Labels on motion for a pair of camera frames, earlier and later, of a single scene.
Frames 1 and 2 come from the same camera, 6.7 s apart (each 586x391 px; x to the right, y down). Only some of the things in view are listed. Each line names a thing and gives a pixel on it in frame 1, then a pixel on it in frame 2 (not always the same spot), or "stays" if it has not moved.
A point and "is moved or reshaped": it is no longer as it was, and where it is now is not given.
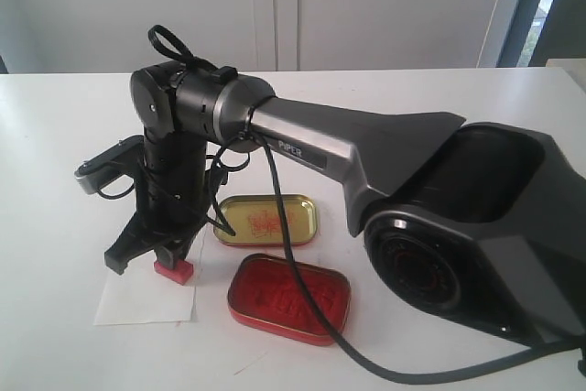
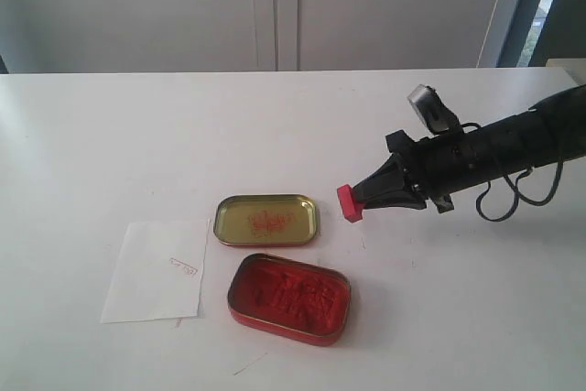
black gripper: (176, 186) → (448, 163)
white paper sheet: (141, 295) stays
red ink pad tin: (265, 292) stays
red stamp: (180, 275) is moved or reshaped
